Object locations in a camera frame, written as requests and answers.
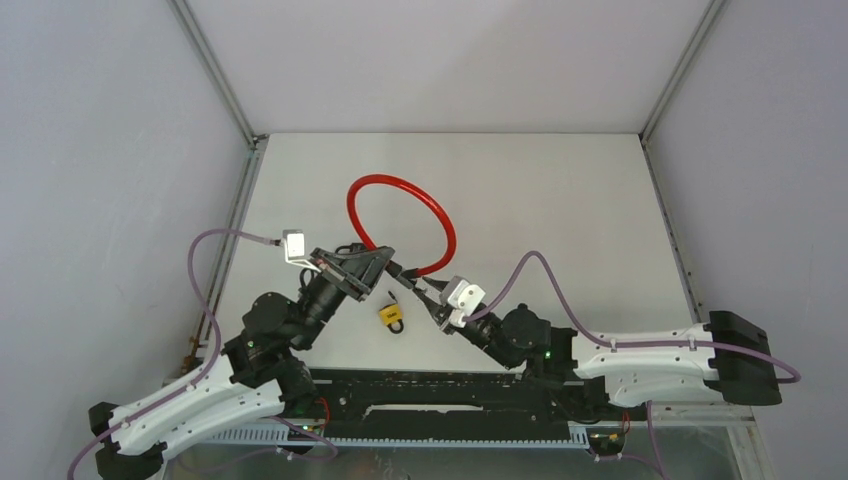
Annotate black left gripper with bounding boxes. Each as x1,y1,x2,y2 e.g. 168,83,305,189
294,247,396,350

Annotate yellow padlock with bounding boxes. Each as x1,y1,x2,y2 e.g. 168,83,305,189
378,291,405,335

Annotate red cable lock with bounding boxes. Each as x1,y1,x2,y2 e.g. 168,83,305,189
346,174,458,289

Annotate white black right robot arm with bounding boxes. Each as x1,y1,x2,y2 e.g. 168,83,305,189
402,277,782,418

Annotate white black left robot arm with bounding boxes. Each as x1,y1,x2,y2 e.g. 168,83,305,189
89,246,395,479

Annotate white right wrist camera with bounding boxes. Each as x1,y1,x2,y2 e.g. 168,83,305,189
439,276,486,328

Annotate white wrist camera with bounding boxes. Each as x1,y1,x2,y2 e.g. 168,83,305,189
279,229,319,271
439,276,486,328

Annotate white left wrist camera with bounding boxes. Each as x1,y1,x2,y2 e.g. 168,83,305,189
279,229,319,271

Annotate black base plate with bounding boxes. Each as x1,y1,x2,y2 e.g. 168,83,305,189
251,367,657,448

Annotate aluminium frame rail left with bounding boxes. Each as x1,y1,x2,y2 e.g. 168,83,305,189
124,1,256,396

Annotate aluminium frame rail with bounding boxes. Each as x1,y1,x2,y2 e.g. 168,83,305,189
124,1,256,396
639,0,763,480

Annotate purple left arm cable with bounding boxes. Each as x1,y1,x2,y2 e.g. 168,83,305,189
66,228,286,480

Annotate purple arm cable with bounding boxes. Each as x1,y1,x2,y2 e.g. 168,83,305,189
463,250,803,386
66,228,286,480

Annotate aluminium frame rail right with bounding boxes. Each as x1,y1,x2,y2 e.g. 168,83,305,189
639,0,763,480

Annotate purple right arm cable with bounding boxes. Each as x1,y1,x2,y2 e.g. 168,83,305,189
463,250,803,386

